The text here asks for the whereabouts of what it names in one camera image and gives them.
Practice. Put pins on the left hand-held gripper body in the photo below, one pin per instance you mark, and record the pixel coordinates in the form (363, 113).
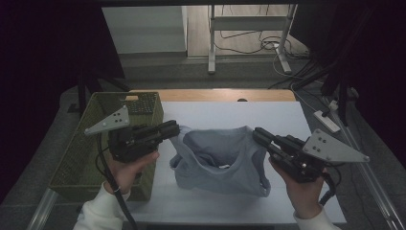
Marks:
(127, 147)

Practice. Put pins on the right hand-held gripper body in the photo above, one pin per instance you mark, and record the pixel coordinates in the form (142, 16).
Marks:
(332, 148)

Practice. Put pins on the green woven basket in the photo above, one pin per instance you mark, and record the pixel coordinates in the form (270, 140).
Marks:
(79, 159)

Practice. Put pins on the light blue tank top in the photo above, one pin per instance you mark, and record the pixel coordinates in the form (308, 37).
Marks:
(220, 179)

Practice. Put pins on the person's left hand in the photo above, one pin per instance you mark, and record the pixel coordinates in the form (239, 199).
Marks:
(127, 175)

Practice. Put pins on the person's right hand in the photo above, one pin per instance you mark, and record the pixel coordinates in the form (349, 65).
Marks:
(303, 198)

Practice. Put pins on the white power strip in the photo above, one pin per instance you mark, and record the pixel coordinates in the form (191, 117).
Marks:
(327, 122)

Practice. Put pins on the white plug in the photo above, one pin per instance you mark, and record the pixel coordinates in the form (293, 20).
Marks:
(333, 104)

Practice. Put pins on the white foam board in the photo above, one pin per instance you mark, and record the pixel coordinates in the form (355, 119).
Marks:
(223, 111)

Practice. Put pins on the black stand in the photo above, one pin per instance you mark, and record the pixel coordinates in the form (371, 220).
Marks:
(82, 96)
(343, 102)

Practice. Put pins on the wooden table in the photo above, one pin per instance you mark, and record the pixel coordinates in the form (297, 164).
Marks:
(207, 95)

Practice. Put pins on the black curtain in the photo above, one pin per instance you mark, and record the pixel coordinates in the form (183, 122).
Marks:
(48, 48)
(376, 64)

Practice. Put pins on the white partition panel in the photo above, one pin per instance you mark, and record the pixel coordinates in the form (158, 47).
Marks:
(143, 28)

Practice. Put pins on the aluminium rail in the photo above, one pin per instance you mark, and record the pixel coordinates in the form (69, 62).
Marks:
(379, 195)
(41, 211)

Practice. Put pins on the white metal desk frame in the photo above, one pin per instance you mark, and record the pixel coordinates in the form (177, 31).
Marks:
(247, 23)

